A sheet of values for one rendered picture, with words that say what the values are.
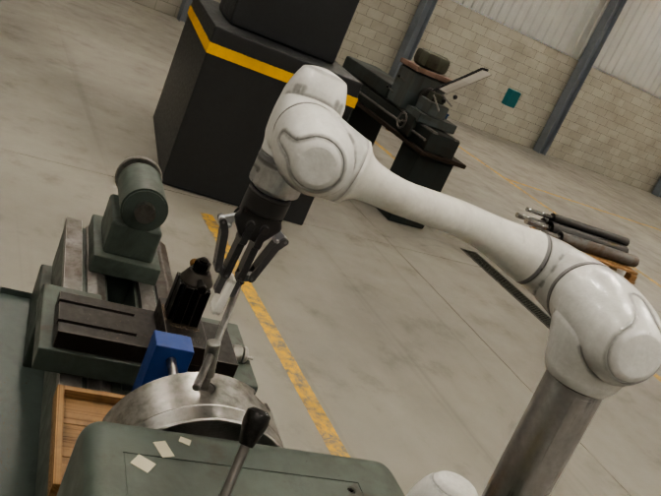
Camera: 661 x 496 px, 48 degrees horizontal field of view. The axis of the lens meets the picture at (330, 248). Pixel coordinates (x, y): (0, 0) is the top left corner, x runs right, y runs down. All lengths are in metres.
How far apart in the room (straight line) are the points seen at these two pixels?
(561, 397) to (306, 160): 0.59
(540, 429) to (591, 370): 0.15
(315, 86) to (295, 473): 0.57
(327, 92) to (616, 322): 0.55
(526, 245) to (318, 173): 0.47
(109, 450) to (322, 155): 0.46
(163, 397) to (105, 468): 0.26
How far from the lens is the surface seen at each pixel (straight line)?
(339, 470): 1.15
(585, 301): 1.24
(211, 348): 1.18
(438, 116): 7.42
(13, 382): 2.33
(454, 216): 1.21
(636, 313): 1.21
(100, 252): 2.29
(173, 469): 1.02
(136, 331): 1.85
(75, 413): 1.68
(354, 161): 1.03
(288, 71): 5.73
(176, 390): 1.23
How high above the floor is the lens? 1.88
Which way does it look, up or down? 18 degrees down
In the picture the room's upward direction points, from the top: 24 degrees clockwise
